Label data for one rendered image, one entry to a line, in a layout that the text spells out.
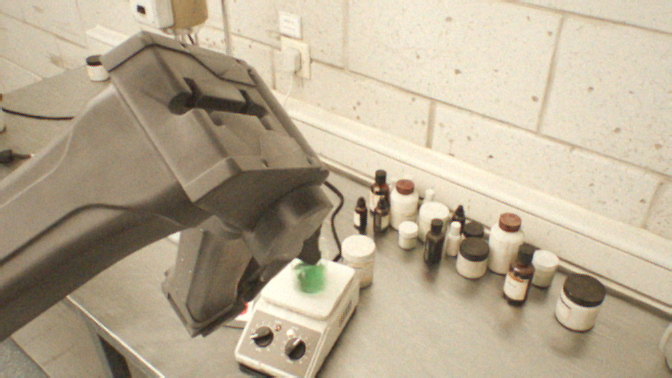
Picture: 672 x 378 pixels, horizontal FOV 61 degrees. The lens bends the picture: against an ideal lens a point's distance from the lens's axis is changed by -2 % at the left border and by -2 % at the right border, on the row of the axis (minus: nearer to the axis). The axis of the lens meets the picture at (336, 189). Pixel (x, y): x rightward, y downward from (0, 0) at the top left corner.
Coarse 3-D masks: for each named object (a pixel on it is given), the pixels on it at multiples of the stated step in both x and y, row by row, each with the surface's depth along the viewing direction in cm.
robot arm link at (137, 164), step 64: (128, 64) 24; (192, 64) 26; (64, 128) 24; (128, 128) 23; (192, 128) 23; (256, 128) 27; (0, 192) 23; (64, 192) 23; (128, 192) 23; (192, 192) 22; (256, 192) 27; (0, 256) 23; (64, 256) 23; (0, 320) 24
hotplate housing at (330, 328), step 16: (352, 288) 96; (256, 304) 93; (272, 304) 93; (352, 304) 98; (288, 320) 90; (304, 320) 90; (320, 320) 90; (336, 320) 91; (336, 336) 94; (320, 352) 88; (256, 368) 90; (272, 368) 88
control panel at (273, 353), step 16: (256, 320) 91; (272, 320) 91; (288, 336) 89; (304, 336) 89; (320, 336) 88; (240, 352) 90; (256, 352) 89; (272, 352) 89; (304, 352) 88; (288, 368) 87; (304, 368) 86
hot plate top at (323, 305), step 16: (288, 272) 96; (336, 272) 96; (352, 272) 96; (272, 288) 93; (288, 288) 93; (336, 288) 93; (288, 304) 90; (304, 304) 90; (320, 304) 90; (336, 304) 91
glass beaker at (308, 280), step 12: (324, 240) 91; (324, 252) 92; (300, 264) 87; (324, 264) 88; (300, 276) 89; (312, 276) 89; (324, 276) 90; (300, 288) 90; (312, 288) 90; (324, 288) 92
